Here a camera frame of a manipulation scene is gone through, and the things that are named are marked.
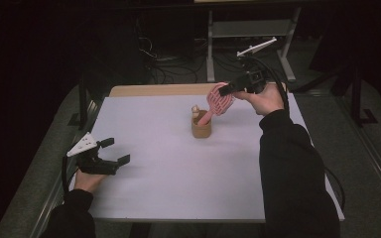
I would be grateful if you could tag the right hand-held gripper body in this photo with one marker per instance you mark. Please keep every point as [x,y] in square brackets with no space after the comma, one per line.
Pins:
[253,77]

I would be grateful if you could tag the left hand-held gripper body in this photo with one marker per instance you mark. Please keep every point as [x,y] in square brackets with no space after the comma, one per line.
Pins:
[94,163]

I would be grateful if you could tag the pink hairbrush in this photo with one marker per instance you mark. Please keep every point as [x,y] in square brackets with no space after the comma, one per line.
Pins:
[220,102]

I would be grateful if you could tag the brown cup holder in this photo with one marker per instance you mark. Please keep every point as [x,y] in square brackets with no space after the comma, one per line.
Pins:
[201,130]

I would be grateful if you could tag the person's left hand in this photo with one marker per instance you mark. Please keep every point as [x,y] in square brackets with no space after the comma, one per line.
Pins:
[89,181]

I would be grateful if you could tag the person's right hand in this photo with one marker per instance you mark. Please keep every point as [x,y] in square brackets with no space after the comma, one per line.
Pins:
[266,99]

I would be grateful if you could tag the black metal stand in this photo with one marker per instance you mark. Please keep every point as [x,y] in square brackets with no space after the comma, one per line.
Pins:
[355,95]
[83,99]

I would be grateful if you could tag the white table mat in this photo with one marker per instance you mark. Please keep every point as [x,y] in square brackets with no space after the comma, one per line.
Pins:
[178,172]

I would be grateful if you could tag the wooden table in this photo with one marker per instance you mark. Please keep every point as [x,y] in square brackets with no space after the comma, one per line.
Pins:
[162,89]

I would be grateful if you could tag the grey metal desk frame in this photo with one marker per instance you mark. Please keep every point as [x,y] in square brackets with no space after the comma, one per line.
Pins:
[251,29]

